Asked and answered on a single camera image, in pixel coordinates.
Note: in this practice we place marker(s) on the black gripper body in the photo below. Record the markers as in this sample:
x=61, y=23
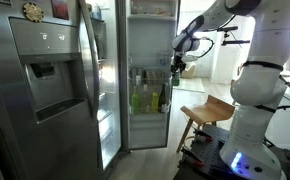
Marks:
x=178, y=65

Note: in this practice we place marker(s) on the green can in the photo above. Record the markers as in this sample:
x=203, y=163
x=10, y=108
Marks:
x=176, y=78

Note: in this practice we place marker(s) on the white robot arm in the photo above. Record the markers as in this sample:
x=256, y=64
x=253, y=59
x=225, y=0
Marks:
x=260, y=87

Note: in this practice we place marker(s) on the open right fridge door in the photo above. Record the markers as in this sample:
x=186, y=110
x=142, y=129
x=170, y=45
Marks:
x=147, y=28

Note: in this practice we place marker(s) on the wooden stool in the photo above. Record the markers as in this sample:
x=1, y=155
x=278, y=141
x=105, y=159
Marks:
x=211, y=111

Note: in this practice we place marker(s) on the red picture fridge magnet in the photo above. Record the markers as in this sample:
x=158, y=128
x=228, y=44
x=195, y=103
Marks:
x=60, y=9

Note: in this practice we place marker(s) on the left fridge door with dispenser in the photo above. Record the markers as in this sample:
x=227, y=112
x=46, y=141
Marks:
x=48, y=94

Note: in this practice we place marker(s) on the round gold fridge magnet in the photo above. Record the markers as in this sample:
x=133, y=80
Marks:
x=33, y=12

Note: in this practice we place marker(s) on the beige armchair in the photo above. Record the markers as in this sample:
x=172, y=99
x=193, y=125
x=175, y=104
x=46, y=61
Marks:
x=189, y=71

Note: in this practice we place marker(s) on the dark wine bottle in door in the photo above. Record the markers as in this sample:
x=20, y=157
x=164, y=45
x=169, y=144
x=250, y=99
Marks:
x=162, y=103

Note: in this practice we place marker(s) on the yellow bottle in door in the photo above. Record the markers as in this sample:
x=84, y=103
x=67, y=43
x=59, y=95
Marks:
x=154, y=102

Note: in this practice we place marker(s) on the green bottle in door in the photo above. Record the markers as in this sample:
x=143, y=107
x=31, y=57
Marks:
x=135, y=102

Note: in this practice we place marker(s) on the black camera on stand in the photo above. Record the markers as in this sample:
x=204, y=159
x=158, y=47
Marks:
x=226, y=30

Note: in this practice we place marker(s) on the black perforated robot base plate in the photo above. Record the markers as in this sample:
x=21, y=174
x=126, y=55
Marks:
x=201, y=161

